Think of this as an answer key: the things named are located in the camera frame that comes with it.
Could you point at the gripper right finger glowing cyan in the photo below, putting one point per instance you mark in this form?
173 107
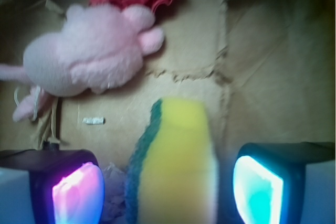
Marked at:
285 182

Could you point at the gripper left finger glowing pink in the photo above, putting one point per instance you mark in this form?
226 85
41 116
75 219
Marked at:
51 187

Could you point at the yellow green sponge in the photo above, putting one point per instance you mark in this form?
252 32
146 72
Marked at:
173 172

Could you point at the crumpled white paper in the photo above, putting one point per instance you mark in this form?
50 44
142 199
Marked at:
114 201

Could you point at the small white paper scrap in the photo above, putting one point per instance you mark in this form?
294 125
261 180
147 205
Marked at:
94 120

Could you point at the brown paper bag bin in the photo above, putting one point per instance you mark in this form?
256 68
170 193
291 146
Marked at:
264 68

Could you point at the pink plush toy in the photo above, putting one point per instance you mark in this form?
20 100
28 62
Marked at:
98 48

